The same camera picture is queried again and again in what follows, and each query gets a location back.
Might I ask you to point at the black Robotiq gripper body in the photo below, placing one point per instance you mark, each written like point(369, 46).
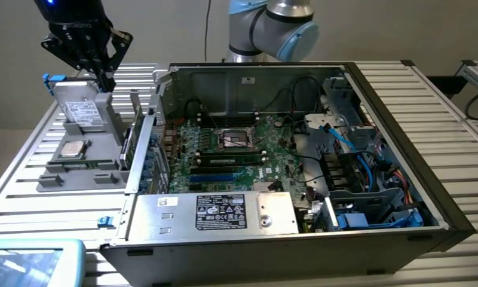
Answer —
point(78, 27)

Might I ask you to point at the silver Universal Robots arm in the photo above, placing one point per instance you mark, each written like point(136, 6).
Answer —
point(263, 27)

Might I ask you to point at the silver hard disk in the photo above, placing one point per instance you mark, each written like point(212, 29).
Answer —
point(80, 104)

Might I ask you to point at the silver CPU chip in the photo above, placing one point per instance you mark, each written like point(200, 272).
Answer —
point(74, 148)

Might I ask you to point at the green graphics card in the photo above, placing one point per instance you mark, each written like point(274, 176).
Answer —
point(128, 143)

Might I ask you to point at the green RAM stick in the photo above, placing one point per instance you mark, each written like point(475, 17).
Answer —
point(84, 164)

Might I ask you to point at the grey parts rack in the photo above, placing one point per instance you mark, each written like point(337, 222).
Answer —
point(82, 179)

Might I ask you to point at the CPU socket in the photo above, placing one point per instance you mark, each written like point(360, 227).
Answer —
point(238, 139)

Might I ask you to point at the green motherboard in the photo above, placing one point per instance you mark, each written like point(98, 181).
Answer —
point(183, 179)

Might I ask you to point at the installed black RAM stick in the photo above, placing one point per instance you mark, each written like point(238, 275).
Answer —
point(231, 161)

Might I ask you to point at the black expansion slot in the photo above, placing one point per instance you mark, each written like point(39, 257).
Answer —
point(214, 171)

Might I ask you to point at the blue expansion slot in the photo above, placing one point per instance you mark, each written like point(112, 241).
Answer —
point(214, 177)

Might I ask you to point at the small blue plastic clip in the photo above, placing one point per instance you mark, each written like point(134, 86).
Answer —
point(104, 222)

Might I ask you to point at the silver power supply unit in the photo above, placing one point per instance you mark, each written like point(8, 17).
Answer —
point(183, 215)

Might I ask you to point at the silver chipset heatsink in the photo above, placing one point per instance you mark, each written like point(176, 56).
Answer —
point(267, 186)

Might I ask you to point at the grey metal disk bay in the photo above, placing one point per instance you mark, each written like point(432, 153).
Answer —
point(343, 113)

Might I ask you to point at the teal-framed tablet screen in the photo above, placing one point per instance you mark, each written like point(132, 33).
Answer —
point(24, 263)

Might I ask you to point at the black table end cap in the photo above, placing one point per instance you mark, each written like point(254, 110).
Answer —
point(407, 62)
point(468, 62)

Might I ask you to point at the open black PC case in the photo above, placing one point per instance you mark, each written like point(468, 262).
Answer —
point(263, 257)

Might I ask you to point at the blue disk bay latch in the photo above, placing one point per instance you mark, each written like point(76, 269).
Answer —
point(352, 222)

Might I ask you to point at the blue plastic disk bracket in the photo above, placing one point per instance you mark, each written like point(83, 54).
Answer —
point(50, 80)

